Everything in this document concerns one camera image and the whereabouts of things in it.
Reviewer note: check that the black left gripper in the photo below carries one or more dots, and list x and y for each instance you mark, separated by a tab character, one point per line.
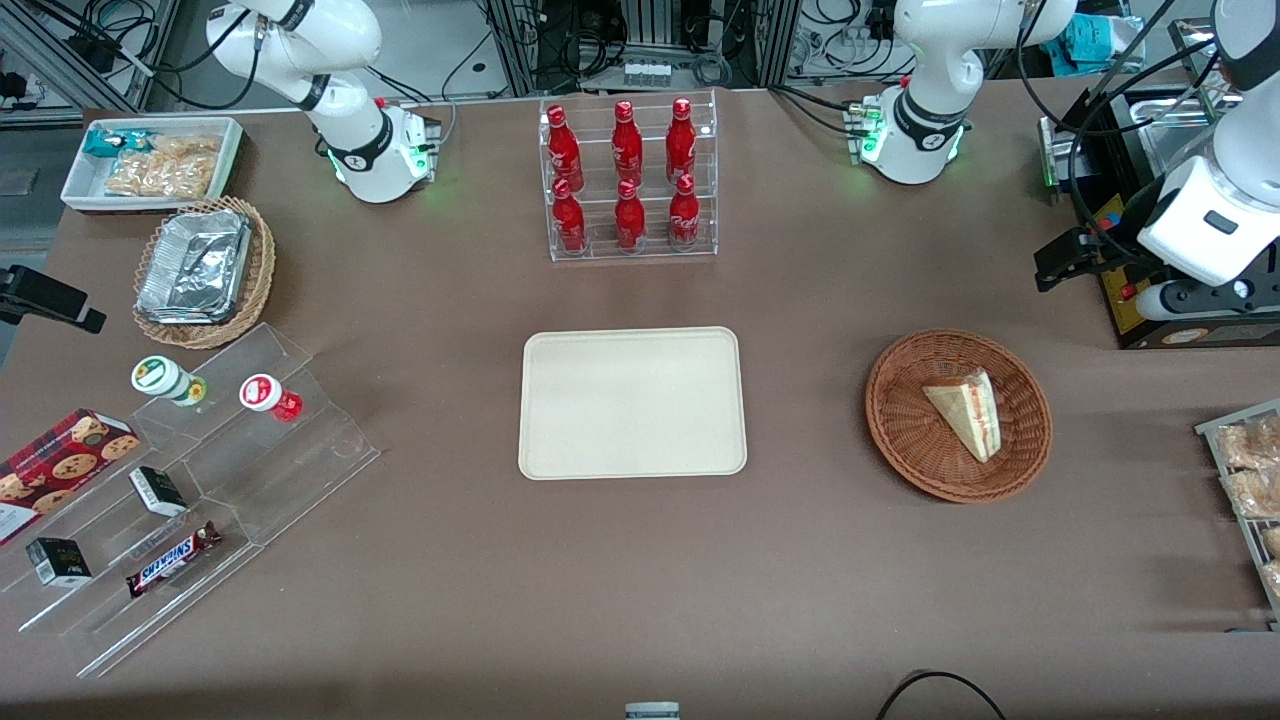
1123	232

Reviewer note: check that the triangular sandwich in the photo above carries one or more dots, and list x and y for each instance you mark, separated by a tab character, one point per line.
968	412

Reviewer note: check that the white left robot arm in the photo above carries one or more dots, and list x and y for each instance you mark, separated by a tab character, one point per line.
930	60

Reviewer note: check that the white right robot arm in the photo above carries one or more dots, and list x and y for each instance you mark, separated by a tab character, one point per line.
352	150

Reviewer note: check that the brown round wicker basket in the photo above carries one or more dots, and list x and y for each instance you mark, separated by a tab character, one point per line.
905	440

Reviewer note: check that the beige plastic serving tray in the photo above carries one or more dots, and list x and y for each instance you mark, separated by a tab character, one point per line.
632	404

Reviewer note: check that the light oval wicker basket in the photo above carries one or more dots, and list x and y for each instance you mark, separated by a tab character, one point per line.
262	270

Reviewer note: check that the white rectangular snack tray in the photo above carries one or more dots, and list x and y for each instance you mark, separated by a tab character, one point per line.
80	185

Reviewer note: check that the red emergency stop button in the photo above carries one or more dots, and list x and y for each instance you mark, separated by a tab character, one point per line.
1110	216

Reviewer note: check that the black food warmer machine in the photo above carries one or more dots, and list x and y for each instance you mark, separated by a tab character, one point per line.
1122	315

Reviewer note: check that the steel warmer pan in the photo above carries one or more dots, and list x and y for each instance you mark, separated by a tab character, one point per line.
1182	130

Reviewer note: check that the teal plastic bag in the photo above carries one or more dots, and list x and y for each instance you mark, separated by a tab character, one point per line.
1105	45

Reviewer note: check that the wrapped bread bag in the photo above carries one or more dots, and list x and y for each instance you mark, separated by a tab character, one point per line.
1250	445
1255	493

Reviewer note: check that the red cola bottle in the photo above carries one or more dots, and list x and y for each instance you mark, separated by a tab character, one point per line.
565	150
570	222
627	145
681	142
684	216
630	220

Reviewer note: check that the clear acrylic bottle rack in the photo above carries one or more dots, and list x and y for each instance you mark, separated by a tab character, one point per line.
650	250

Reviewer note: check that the white power strip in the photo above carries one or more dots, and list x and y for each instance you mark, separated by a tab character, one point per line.
647	74

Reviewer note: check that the small grey white object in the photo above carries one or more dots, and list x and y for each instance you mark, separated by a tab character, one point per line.
652	711

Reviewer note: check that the clear acrylic stepped display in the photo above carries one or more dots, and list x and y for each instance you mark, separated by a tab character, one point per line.
290	480

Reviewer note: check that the red lid cup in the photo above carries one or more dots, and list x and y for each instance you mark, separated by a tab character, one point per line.
264	392

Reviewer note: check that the stacked aluminium foil containers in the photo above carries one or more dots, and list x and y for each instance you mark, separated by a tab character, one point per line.
192	265

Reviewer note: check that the clear bag of crackers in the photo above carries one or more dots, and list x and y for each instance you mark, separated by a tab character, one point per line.
165	172

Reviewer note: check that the green lid cup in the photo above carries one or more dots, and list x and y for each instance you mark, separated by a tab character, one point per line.
160	376

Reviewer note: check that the small black box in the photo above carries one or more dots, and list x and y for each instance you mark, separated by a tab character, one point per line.
158	491
58	562

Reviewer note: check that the Snickers chocolate bar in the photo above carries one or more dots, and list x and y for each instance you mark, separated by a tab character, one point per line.
172	560

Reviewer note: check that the teal snack packet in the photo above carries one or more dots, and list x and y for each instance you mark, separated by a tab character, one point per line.
112	142

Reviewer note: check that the red tartan cookie box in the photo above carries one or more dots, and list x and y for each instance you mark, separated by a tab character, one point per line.
60	465

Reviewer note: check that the black clamp-mounted device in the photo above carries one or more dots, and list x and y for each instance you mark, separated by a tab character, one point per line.
40	295

